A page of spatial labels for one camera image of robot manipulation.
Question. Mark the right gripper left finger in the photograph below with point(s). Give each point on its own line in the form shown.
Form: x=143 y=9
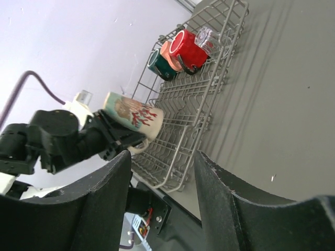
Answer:
x=85 y=215

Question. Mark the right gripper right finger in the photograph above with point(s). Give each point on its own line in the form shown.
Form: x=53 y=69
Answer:
x=236 y=215

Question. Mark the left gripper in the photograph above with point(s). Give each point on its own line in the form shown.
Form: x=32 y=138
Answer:
x=118 y=134

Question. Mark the beige patterned mug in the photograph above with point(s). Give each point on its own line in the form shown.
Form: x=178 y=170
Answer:
x=136 y=116

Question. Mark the dark green mug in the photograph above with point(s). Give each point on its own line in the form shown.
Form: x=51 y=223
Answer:
x=160 y=66

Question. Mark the small pink mug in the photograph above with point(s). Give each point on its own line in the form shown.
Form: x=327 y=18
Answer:
x=173 y=63

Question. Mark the red mug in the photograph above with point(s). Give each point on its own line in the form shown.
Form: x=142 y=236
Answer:
x=190 y=56

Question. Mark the clear plastic cup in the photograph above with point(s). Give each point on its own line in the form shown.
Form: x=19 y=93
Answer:
x=210 y=41

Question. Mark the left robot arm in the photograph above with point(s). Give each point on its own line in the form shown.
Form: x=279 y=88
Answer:
x=55 y=139

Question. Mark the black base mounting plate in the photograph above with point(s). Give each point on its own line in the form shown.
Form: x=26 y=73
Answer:
x=161 y=223

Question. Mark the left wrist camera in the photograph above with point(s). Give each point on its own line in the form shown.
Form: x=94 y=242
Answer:
x=79 y=106

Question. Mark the grey wire dish rack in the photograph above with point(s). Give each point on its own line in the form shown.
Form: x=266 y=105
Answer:
x=186 y=100

